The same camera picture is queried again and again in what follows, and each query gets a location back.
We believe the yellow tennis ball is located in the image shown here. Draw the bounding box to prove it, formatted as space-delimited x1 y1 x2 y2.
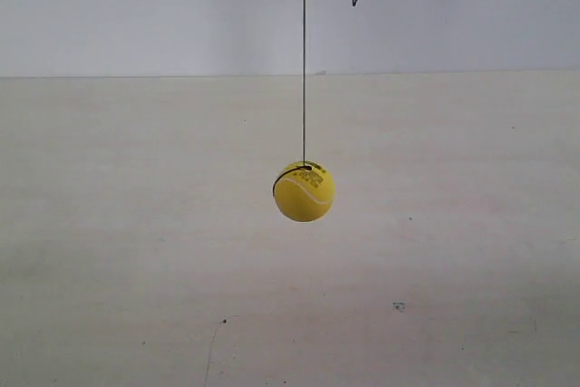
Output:
272 160 335 222

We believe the thin black hanging string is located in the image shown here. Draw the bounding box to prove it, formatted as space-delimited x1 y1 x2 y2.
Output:
270 0 366 198

